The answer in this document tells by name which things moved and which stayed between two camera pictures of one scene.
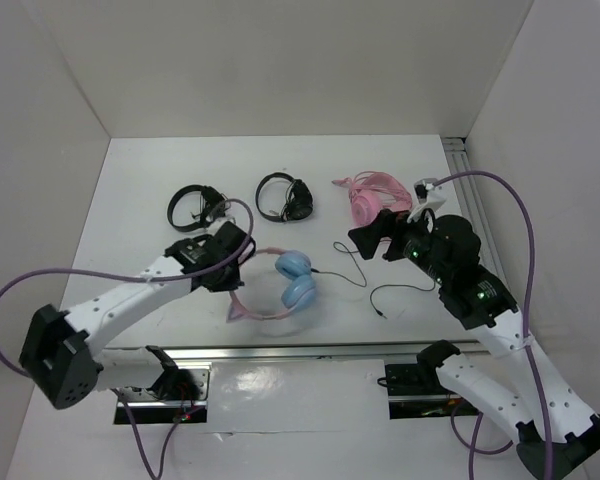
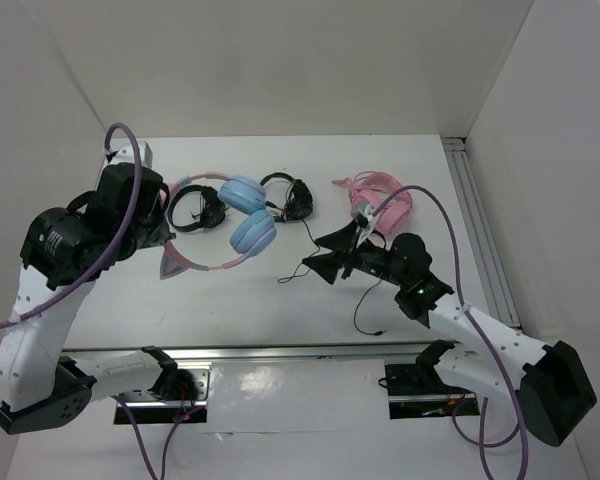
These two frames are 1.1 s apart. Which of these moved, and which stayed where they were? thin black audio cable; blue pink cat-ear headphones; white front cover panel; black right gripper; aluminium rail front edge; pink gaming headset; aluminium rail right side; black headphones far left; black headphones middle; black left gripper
Moved: black right gripper; blue pink cat-ear headphones; thin black audio cable; black left gripper
Stayed: aluminium rail right side; pink gaming headset; black headphones middle; white front cover panel; black headphones far left; aluminium rail front edge
